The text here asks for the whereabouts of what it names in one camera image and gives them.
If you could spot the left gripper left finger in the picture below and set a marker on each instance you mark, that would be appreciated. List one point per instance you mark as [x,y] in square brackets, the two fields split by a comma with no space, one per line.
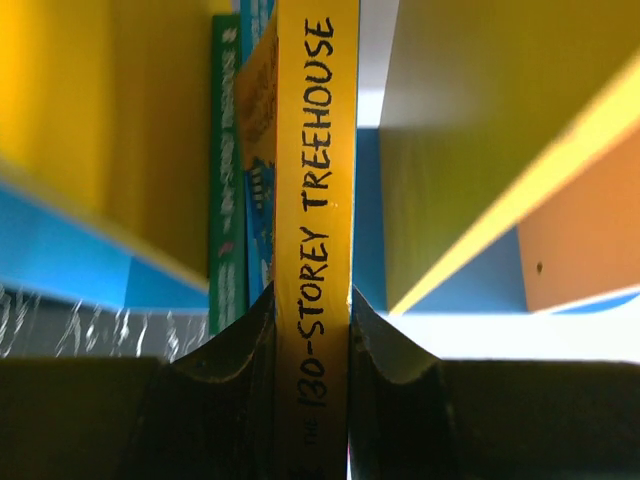
[206,415]

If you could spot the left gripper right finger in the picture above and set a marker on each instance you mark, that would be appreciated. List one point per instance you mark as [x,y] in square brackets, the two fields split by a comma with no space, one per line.
[413,415]

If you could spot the green coin book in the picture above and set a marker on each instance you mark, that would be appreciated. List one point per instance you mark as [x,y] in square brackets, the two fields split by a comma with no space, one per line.
[227,249]

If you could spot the blue 26-storey treehouse book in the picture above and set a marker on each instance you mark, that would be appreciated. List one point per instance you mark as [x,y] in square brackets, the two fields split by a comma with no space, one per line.
[256,101]

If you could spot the blue 130-storey treehouse book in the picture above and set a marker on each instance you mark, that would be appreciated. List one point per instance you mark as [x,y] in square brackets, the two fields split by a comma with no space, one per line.
[318,46]

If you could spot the black marble pattern mat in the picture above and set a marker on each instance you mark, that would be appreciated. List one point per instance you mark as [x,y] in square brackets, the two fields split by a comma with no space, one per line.
[36,326]

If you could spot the colourful wooden bookshelf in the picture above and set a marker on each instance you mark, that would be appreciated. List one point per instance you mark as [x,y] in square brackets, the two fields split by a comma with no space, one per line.
[499,118]

